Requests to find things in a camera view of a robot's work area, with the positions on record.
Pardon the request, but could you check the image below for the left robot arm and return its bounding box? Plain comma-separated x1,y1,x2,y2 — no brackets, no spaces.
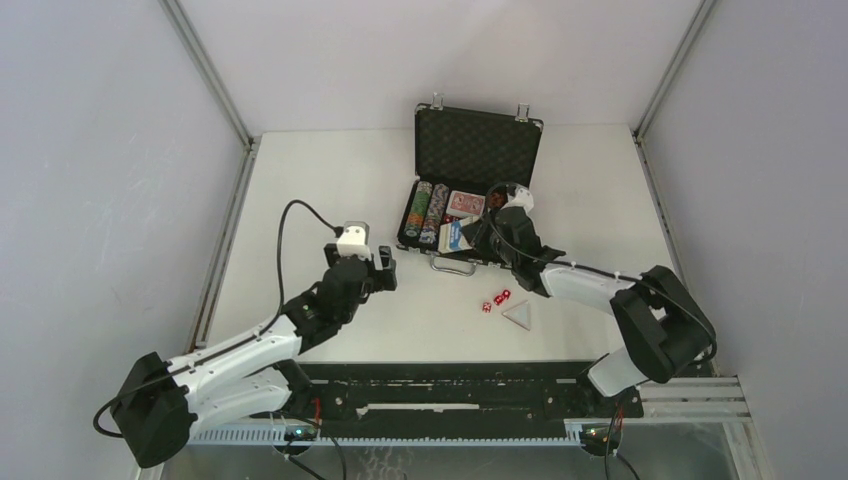
100,246,397,469

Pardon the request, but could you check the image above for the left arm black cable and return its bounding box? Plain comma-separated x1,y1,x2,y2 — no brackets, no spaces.
92,199,346,440

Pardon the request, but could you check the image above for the clear triangle dealer marker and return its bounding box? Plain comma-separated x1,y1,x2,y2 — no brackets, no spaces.
502,301,532,331

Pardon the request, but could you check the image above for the red playing card deck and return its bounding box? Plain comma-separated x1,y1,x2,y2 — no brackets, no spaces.
445,190,486,218

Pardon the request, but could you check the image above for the aluminium frame rail front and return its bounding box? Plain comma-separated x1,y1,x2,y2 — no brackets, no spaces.
149,377,753,425

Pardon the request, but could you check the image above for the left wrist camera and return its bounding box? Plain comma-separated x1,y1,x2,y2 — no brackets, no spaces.
335,221,372,261

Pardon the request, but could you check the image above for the orange black poker chip row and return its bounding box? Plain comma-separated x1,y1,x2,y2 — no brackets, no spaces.
489,192,506,208

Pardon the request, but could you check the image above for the right aluminium frame post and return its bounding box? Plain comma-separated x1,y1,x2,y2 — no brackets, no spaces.
633,0,719,145

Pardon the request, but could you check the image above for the white cable duct strip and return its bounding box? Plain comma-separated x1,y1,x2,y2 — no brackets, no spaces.
188,422,582,447

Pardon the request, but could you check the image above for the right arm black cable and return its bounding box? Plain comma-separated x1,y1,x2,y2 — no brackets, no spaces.
483,180,718,366

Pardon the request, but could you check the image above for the green poker chip row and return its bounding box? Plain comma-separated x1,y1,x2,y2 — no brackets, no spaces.
403,181,433,238

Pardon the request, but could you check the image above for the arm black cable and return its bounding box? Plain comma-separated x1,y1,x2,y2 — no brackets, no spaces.
92,199,346,440
483,180,718,366

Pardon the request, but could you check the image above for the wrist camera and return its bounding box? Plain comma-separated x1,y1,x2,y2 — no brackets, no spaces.
503,185,534,214
335,221,372,261

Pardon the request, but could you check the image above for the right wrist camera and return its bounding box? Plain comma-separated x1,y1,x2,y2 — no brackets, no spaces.
503,185,534,214

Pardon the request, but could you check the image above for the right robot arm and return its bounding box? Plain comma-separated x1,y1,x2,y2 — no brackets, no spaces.
460,206,717,416

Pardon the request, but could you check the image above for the blue texas holdem card box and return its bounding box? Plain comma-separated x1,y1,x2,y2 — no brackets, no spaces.
437,216,479,254

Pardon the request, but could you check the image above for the blue tan poker chip row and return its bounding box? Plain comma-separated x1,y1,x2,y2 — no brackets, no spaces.
419,184,450,244

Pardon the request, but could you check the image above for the left aluminium frame post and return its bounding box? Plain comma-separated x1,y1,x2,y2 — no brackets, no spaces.
158,0,256,150

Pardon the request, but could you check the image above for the aluminium frame post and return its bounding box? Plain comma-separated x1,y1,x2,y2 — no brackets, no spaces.
158,0,256,150
633,0,719,145

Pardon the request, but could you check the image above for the black poker set case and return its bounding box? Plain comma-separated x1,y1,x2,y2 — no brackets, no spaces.
396,94,545,256

